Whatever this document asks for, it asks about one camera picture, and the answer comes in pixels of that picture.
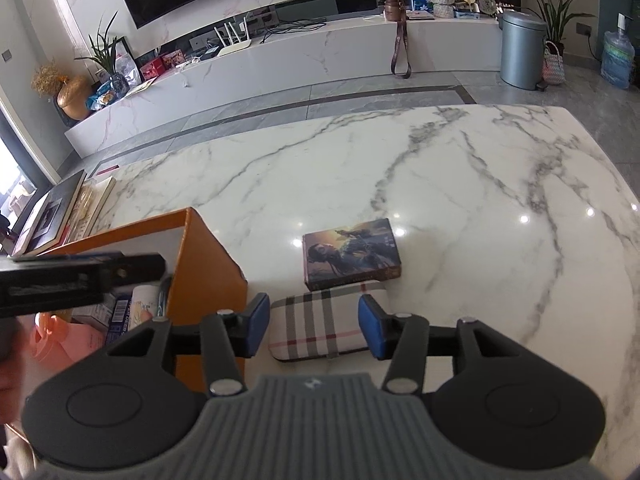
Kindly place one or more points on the woven basket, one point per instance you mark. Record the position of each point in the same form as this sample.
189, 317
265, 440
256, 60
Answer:
443, 1

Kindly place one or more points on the small white blue box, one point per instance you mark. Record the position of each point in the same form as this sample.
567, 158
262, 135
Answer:
95, 316

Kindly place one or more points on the pink plastic cup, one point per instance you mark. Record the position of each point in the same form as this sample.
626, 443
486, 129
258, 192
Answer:
65, 346

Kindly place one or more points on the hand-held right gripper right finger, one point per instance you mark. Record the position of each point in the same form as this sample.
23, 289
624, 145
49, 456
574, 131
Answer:
372, 329

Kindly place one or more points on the beige book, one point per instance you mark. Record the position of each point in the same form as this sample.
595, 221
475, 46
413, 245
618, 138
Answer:
90, 207

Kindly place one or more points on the blue snack bag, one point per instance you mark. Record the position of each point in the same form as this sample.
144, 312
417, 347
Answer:
102, 96

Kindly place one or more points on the tall leafy potted plant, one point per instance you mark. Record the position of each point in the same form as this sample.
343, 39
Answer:
555, 10

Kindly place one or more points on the white router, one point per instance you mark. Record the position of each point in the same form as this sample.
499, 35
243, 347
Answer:
235, 42

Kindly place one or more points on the blue water jug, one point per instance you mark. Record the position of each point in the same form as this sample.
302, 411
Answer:
617, 57

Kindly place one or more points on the wall socket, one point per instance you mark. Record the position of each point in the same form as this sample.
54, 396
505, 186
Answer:
583, 28

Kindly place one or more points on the red gift box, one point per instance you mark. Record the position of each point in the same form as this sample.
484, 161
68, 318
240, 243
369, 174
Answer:
152, 67

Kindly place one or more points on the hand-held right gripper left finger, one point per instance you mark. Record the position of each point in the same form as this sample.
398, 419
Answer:
257, 321

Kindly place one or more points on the decorative plate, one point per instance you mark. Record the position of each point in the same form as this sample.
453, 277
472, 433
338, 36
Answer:
487, 1

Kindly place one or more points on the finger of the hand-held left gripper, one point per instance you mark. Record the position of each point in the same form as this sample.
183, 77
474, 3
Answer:
60, 285

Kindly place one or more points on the white marble television cabinet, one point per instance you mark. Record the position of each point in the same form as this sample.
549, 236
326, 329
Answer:
280, 75

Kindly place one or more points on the plaid glasses case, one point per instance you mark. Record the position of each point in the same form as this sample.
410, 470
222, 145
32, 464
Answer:
320, 321

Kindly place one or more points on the dark illustrated card box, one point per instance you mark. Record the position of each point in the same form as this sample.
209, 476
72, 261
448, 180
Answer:
350, 255

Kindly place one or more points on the orange cardboard box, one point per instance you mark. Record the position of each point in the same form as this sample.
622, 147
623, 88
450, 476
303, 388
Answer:
205, 260

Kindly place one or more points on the golden vase with dried flowers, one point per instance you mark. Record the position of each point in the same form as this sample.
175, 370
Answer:
75, 97

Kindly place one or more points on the white blue carton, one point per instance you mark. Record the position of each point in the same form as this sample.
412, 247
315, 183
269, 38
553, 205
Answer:
137, 305

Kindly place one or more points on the grey metal trash can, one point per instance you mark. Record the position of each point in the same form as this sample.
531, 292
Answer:
521, 52

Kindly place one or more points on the green plant in glass vase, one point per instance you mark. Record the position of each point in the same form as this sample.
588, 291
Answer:
107, 55

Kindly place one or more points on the woven handbag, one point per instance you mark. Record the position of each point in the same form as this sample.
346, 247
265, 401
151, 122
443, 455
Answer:
554, 66

